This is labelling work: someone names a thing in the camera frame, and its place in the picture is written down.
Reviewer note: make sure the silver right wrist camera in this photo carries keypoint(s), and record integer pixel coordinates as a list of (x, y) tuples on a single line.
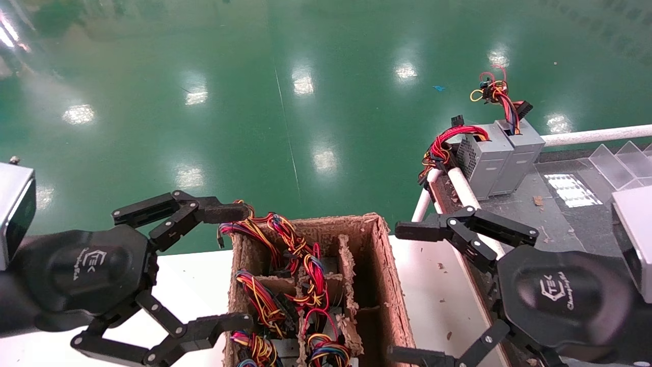
[(636, 234)]

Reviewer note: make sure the long white pipe rail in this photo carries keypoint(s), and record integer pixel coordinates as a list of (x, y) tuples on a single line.
[(591, 136)]

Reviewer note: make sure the brown pulp divider box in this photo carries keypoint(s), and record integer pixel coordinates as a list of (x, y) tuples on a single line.
[(389, 295)]

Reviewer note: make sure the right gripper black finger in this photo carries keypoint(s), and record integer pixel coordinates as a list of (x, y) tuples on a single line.
[(425, 230), (423, 358)]

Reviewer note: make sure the dark conveyor belt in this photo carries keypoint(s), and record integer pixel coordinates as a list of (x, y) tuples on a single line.
[(560, 224)]

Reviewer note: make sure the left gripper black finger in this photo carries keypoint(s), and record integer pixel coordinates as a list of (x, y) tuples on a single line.
[(183, 209), (219, 323)]

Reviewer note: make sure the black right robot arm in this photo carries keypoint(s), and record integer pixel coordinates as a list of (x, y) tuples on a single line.
[(644, 321)]

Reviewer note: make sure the clear plastic divider tray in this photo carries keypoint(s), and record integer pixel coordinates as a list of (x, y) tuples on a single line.
[(611, 163)]

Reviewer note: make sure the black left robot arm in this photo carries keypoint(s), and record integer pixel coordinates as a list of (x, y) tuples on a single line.
[(6, 306)]

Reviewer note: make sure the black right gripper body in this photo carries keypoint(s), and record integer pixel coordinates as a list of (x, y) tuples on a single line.
[(560, 295)]

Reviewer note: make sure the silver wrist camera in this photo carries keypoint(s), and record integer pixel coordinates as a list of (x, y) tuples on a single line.
[(12, 204), (636, 234)]

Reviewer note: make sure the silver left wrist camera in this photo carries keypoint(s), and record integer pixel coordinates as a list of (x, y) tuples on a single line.
[(12, 204)]

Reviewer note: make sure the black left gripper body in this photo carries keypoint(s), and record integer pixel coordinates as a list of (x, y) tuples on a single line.
[(76, 275)]

